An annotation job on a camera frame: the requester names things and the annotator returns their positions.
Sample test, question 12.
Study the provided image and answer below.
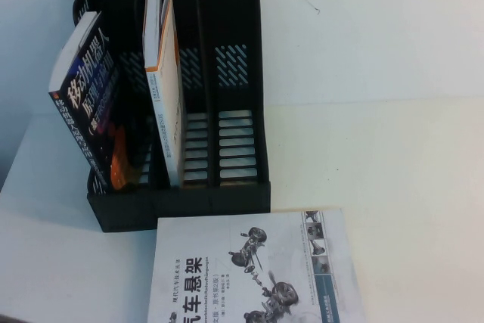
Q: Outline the black plastic book stand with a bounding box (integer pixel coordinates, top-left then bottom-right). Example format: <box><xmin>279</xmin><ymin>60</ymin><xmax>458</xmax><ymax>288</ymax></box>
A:
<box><xmin>71</xmin><ymin>0</ymin><xmax>272</xmax><ymax>233</ymax></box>

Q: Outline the grey car suspension book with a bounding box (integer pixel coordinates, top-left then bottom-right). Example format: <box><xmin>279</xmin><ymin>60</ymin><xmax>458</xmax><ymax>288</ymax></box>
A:
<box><xmin>145</xmin><ymin>208</ymin><xmax>364</xmax><ymax>323</ymax></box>

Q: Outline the dark mobile robot book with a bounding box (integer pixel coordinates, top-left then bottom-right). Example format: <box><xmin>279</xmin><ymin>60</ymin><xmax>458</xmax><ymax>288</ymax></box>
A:
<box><xmin>48</xmin><ymin>11</ymin><xmax>152</xmax><ymax>192</ymax></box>

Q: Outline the white orange ROS2 book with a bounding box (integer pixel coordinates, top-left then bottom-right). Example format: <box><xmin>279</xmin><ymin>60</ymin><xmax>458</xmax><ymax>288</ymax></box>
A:
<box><xmin>141</xmin><ymin>0</ymin><xmax>187</xmax><ymax>188</ymax></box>

